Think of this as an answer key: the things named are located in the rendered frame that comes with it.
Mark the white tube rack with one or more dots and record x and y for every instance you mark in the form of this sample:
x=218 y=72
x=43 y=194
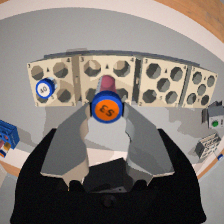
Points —
x=201 y=149

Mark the beige bucket adapter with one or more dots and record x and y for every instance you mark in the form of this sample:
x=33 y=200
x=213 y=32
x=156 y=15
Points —
x=68 y=89
x=160 y=72
x=124 y=75

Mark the cream bucket adapter with holes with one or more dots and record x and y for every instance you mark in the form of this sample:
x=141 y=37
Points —
x=195 y=87

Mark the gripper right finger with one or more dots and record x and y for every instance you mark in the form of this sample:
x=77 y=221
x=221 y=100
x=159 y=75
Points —
x=154 y=157

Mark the grey flat mat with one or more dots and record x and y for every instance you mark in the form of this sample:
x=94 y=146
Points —
x=28 y=36

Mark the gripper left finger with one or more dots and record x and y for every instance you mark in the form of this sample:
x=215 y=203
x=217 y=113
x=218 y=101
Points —
x=60 y=157

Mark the blue tube rack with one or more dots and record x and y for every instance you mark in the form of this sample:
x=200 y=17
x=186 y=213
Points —
x=13 y=136

